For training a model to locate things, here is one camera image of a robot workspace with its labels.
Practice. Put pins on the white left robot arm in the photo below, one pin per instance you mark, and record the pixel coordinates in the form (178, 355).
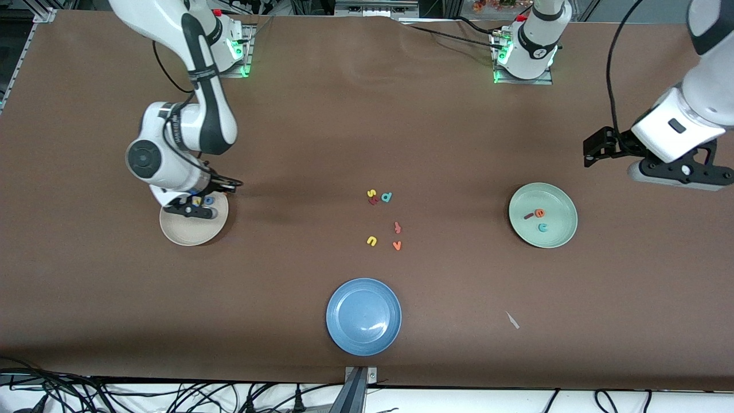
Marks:
(705, 97)

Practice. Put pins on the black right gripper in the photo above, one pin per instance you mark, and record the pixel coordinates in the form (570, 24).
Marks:
(216, 184)

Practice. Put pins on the black power plug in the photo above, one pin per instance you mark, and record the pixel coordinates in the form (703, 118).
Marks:
(298, 400)

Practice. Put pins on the aluminium frame beam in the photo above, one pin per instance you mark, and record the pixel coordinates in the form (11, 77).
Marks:
(373, 8)

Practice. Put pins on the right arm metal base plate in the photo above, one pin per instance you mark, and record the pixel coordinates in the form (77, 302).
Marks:
(248, 57)

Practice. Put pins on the aluminium corner profile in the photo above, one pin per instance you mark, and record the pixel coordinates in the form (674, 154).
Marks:
(46, 15)

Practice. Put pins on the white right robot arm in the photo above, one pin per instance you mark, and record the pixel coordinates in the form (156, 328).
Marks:
(160, 17)

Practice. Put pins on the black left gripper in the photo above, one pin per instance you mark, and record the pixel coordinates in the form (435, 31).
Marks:
(618, 144)

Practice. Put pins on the silver camera mount bracket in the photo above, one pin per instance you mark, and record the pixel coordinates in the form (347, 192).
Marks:
(371, 376)

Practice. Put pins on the blue round plate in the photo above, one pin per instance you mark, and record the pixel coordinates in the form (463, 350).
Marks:
(363, 316)

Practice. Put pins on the beige round plate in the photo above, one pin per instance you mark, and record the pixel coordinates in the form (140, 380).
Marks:
(195, 232)

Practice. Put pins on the pale green round plate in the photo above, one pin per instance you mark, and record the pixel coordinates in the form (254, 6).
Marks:
(556, 229)

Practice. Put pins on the orange plant decoration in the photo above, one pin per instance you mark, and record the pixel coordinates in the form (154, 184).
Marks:
(487, 6)

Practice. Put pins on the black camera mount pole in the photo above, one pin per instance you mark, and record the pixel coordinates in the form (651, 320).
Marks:
(351, 396)

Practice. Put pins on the small white paper scrap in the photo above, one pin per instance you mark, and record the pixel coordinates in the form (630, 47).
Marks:
(512, 320)

